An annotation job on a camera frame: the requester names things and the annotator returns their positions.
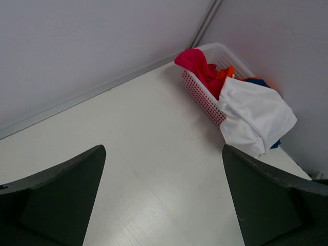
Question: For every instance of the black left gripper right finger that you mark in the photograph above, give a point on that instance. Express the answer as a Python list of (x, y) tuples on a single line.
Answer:
[(275, 207)]

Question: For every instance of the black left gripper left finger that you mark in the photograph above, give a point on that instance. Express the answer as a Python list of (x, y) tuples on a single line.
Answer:
[(53, 206)]

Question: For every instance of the white t shirt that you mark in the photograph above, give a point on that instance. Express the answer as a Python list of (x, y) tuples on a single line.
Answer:
[(256, 116)]

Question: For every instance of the blue t shirt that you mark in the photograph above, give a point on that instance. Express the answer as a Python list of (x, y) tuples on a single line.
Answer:
[(261, 82)]

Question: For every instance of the orange t shirt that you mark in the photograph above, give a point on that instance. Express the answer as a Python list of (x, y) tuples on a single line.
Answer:
[(222, 74)]

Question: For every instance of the white plastic basket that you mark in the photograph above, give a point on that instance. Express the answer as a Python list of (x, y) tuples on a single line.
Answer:
[(222, 57)]

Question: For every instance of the magenta t shirt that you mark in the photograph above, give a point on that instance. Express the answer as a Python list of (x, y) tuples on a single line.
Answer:
[(195, 61)]

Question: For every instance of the rear aluminium frame bar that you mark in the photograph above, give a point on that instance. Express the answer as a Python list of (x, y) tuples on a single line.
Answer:
[(17, 127)]

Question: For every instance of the right aluminium frame post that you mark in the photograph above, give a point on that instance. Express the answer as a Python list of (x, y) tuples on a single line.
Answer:
[(205, 22)]

